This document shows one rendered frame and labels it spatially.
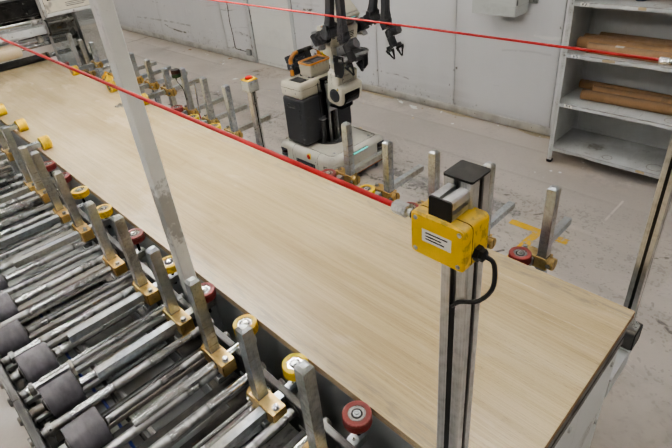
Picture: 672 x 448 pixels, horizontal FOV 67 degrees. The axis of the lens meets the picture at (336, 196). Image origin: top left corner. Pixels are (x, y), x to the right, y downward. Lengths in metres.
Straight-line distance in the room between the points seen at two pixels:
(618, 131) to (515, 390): 3.43
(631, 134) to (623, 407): 2.51
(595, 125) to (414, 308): 3.32
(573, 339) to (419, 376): 0.47
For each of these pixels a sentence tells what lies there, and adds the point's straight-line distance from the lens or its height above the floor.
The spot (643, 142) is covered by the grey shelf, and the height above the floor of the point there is 0.15.
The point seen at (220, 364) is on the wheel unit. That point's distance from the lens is 1.71.
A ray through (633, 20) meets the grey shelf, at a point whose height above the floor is 1.06.
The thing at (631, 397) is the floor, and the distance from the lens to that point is 2.82.
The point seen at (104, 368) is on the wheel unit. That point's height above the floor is 0.86.
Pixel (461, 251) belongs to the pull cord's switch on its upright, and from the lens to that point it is 0.58.
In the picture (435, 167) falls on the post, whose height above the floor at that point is 1.07.
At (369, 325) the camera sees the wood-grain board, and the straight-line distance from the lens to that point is 1.66.
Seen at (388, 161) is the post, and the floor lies 1.02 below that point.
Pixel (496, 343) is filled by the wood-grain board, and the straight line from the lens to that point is 1.64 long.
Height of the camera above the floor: 2.10
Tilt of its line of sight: 32 degrees down
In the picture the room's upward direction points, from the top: 6 degrees counter-clockwise
